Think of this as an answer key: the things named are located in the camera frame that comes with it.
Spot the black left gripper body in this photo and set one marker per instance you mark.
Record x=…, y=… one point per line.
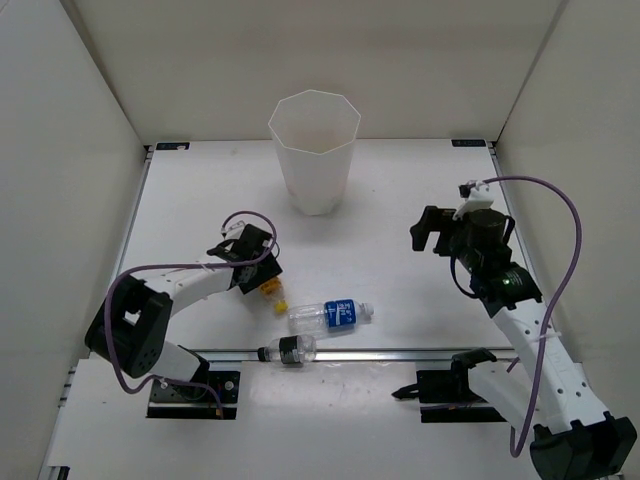
x=263, y=269

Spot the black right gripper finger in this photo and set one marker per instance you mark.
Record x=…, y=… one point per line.
x=419, y=239
x=431, y=219

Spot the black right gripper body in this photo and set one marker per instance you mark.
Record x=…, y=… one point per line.
x=453, y=240

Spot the clear bottle yellow cap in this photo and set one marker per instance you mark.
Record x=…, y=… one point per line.
x=273, y=292

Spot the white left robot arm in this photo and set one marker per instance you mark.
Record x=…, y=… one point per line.
x=130, y=327

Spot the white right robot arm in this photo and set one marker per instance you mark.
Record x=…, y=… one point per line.
x=569, y=432

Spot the white octagonal bin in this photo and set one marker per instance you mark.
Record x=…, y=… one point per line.
x=314, y=134

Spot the black corner label sticker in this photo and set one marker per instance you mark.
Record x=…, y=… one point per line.
x=468, y=143

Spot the clear bottle blue label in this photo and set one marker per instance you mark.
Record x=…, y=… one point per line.
x=329, y=317

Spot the clear bottle black label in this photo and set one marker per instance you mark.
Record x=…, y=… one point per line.
x=289, y=350

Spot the left corner label sticker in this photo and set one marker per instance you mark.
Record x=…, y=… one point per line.
x=172, y=146

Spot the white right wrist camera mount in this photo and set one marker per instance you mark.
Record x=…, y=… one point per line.
x=476, y=195

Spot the aluminium table edge rail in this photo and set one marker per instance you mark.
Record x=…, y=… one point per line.
x=337, y=355

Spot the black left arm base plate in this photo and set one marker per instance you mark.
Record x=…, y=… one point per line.
x=188, y=403

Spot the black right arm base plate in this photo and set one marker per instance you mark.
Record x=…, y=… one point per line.
x=445, y=396

